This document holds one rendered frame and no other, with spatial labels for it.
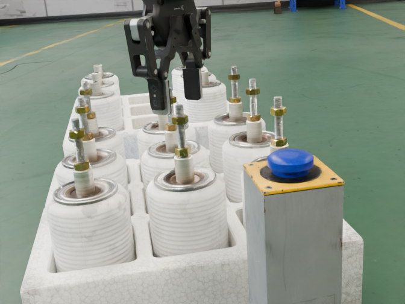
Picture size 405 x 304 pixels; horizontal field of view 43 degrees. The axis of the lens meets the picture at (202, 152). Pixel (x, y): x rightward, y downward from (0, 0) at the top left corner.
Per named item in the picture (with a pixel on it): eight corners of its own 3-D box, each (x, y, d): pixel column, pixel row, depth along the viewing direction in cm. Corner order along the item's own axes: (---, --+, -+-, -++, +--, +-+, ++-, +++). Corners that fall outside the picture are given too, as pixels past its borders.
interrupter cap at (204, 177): (141, 188, 62) (140, 183, 62) (177, 167, 68) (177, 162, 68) (194, 198, 58) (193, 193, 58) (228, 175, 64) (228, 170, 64)
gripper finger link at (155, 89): (152, 61, 56) (156, 107, 57) (135, 66, 53) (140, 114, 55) (163, 61, 55) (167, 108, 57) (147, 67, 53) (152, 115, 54)
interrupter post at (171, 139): (171, 148, 75) (169, 126, 74) (185, 149, 74) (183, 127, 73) (162, 153, 73) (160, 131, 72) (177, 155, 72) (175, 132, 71)
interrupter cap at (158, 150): (165, 141, 79) (164, 137, 79) (210, 145, 75) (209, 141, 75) (137, 157, 72) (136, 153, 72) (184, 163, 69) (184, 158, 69)
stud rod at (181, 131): (178, 166, 62) (172, 105, 60) (184, 164, 63) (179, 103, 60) (183, 168, 62) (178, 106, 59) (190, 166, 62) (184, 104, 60)
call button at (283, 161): (304, 166, 48) (304, 145, 47) (320, 182, 44) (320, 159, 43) (262, 172, 47) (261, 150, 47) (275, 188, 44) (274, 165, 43)
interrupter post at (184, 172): (171, 183, 63) (169, 158, 61) (182, 177, 64) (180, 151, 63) (188, 186, 61) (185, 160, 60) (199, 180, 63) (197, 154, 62)
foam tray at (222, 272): (271, 228, 103) (269, 141, 97) (360, 364, 66) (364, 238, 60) (70, 257, 98) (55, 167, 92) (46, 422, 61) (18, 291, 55)
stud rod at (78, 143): (79, 180, 61) (70, 117, 59) (88, 178, 61) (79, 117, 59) (79, 183, 60) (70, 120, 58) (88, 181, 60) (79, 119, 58)
